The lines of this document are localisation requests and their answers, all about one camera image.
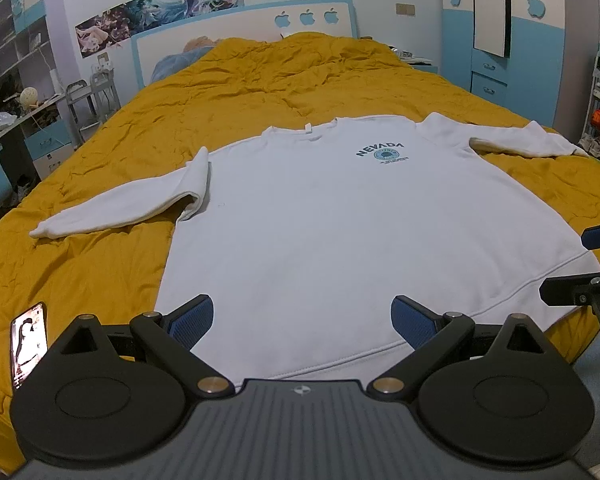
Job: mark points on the grey metal chair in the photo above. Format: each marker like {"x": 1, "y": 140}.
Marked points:
{"x": 92, "y": 102}

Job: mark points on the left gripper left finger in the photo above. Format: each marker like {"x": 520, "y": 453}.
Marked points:
{"x": 167, "y": 341}

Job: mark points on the wall bookshelf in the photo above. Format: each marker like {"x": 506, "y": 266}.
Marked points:
{"x": 26, "y": 55}

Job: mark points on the beige wall switch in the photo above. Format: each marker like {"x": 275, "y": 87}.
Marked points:
{"x": 406, "y": 9}

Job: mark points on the hanging white black panel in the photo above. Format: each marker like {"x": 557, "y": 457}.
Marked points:
{"x": 492, "y": 26}

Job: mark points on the bedside nightstand with items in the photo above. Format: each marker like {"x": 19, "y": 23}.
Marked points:
{"x": 417, "y": 62}

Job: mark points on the round white lamp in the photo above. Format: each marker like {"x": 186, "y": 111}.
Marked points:
{"x": 29, "y": 98}

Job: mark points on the white blue apple headboard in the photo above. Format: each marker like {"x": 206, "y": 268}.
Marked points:
{"x": 261, "y": 22}

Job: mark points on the mustard yellow bed quilt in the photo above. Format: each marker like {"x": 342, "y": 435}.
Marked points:
{"x": 233, "y": 93}

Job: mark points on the anime wall poster strip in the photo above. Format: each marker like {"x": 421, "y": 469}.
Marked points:
{"x": 128, "y": 19}

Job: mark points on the smartphone with lit screen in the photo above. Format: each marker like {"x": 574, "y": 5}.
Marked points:
{"x": 28, "y": 342}

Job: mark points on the white Nevada sweatshirt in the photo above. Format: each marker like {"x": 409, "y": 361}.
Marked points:
{"x": 302, "y": 239}

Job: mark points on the blue white wardrobe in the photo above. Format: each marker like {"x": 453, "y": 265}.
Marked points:
{"x": 548, "y": 74}

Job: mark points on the blue white desk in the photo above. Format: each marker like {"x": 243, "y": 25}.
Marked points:
{"x": 34, "y": 146}

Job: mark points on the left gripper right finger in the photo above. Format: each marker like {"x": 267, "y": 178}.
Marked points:
{"x": 436, "y": 340}

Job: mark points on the blue pillow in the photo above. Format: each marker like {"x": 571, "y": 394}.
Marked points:
{"x": 193, "y": 51}

